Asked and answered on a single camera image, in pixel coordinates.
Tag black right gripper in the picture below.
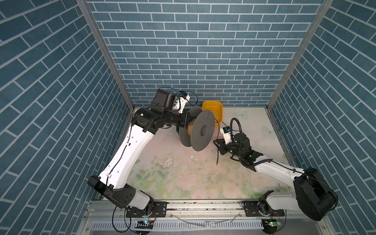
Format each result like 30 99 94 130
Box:
213 137 243 159

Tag grey perforated cable spool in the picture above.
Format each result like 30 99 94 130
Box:
179 107 215 151

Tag black thin cable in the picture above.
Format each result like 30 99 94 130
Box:
213 117 228 165

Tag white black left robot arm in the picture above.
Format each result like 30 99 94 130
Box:
88 108 194 214

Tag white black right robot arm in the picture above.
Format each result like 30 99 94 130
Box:
213 133 339 221

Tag yellow plastic bin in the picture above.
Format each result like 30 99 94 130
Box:
202 100 223 127

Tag right green circuit board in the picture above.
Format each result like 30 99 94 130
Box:
261 219 282 235

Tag green circuit board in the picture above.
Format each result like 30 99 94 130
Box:
261 219 282 235
135 220 154 230

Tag left green circuit board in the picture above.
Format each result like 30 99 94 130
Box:
135 220 154 230

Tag black corrugated cable conduit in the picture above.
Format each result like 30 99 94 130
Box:
230 117 274 168

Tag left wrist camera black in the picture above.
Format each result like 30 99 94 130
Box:
150 89 190 114

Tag aluminium corner post left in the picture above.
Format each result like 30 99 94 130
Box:
76 0 134 112

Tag aluminium corner post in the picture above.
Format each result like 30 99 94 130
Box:
266 0 334 112
76 0 134 112

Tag aluminium corner post right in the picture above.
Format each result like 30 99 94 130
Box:
266 0 334 112

